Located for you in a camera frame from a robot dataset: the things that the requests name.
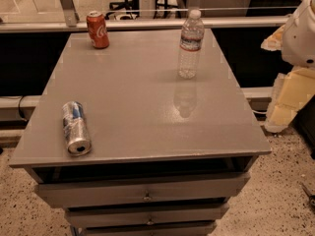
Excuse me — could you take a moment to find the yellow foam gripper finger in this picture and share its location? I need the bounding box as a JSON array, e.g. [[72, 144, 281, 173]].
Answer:
[[261, 26, 284, 51], [264, 66, 315, 133]]

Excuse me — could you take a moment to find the clear plastic water bottle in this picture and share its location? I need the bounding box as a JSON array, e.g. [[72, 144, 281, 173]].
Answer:
[[178, 9, 205, 79]]

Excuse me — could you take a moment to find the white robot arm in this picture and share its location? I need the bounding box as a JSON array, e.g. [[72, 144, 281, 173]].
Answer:
[[261, 0, 315, 133]]

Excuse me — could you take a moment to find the orange soda can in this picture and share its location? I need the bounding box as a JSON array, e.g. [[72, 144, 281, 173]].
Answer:
[[87, 11, 109, 49]]

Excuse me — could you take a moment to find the silver blue redbull can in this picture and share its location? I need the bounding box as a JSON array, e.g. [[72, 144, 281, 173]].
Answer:
[[62, 101, 92, 156]]

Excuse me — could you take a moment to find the top grey drawer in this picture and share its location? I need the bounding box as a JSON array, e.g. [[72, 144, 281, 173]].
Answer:
[[35, 172, 250, 208]]

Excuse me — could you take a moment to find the grey drawer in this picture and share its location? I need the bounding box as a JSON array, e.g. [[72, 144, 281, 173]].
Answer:
[[35, 172, 250, 208], [83, 221, 217, 236], [65, 203, 228, 228]]

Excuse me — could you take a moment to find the grey drawer cabinet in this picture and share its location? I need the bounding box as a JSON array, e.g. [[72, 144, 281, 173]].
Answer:
[[8, 29, 273, 236]]

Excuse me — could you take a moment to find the middle grey drawer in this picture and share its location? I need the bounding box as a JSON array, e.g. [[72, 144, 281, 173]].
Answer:
[[65, 203, 228, 228]]

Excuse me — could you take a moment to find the bottom grey drawer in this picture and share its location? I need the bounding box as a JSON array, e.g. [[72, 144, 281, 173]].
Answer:
[[83, 221, 217, 236]]

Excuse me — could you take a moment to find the metal window rail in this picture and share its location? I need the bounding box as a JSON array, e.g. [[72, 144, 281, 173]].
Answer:
[[0, 16, 288, 33]]

